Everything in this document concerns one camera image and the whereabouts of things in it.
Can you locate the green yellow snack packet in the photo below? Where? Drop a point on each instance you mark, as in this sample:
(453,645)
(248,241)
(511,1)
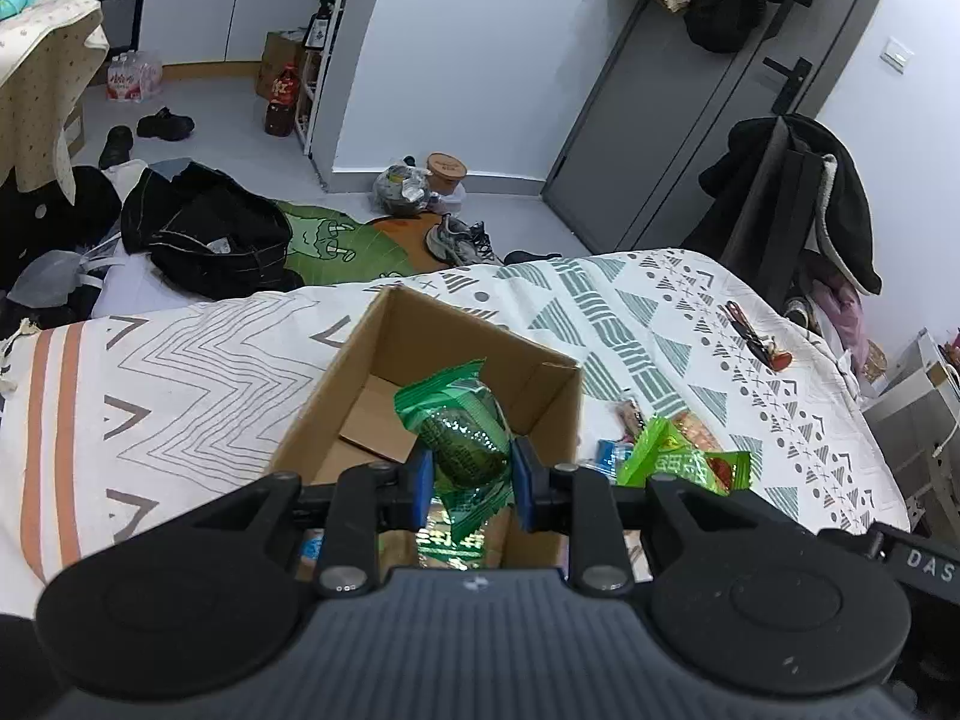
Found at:
(457,549)

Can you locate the black slipper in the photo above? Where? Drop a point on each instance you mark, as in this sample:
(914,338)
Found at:
(532,257)

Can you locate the black white garment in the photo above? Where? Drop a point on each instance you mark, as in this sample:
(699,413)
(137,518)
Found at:
(52,217)

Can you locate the brown paper noodle cup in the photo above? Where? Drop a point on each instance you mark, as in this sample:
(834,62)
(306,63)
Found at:
(448,172)

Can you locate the red white blue snack packet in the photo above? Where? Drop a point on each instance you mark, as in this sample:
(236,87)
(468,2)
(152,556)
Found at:
(613,455)

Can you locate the white light switch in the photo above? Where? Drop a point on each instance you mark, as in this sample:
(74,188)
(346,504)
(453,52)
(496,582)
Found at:
(898,55)

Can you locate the black chair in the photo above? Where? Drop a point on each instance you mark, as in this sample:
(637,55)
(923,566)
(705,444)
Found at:
(772,217)

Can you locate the clear trash bag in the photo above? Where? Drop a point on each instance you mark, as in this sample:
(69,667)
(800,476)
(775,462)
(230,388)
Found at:
(401,191)

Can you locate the black shoe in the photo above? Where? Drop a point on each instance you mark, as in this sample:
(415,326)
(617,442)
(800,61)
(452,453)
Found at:
(116,146)
(165,124)

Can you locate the pack of water bottles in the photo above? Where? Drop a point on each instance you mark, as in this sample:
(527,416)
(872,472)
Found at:
(133,79)

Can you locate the white side cabinet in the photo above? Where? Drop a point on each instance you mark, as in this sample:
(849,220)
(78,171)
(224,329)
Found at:
(911,409)

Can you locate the green cartoon floor mat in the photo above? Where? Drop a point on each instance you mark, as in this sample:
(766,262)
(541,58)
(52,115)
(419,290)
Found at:
(330,240)

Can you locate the grey cloth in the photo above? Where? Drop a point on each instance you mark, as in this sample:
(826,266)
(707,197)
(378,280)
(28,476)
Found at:
(45,277)

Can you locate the grey door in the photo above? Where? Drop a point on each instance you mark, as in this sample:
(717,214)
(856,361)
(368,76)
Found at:
(675,127)

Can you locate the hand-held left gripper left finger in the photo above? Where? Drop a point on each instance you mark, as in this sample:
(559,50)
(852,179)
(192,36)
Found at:
(421,491)

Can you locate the dark bottle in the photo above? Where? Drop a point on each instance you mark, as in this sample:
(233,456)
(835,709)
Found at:
(321,22)

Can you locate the clear biscuit packet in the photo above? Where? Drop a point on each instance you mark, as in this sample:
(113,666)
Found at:
(628,416)

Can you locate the brown cardboard box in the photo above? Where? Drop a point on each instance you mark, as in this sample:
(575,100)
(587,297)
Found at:
(360,360)

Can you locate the orange cracker packet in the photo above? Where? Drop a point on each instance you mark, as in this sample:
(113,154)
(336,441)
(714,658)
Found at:
(694,431)

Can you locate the black red scissors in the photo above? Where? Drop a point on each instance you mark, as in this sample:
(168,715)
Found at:
(744,328)

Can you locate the black clothes pile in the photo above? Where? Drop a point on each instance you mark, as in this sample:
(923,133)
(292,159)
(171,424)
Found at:
(210,232)

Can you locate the white storage rack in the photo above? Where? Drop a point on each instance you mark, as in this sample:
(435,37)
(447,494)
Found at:
(319,82)

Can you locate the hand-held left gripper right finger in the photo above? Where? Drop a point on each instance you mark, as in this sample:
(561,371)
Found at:
(525,491)

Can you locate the green round snack packet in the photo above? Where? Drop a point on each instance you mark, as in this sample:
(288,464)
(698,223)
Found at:
(465,442)

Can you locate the black hanging bag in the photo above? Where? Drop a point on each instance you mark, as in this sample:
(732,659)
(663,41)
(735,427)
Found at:
(724,11)

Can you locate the green red snack packet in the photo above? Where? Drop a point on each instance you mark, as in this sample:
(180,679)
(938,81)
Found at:
(667,461)

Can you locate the dotted beige cloth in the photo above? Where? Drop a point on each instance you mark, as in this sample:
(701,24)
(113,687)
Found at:
(45,82)

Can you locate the patterned white blanket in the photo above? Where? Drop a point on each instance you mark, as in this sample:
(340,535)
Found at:
(225,390)

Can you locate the grey sneakers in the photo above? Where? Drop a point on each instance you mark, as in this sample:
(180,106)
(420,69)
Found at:
(457,240)

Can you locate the pink clothes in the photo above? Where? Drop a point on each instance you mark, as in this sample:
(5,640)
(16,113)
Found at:
(844,311)

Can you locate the small red object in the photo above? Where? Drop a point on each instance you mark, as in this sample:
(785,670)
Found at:
(782,360)

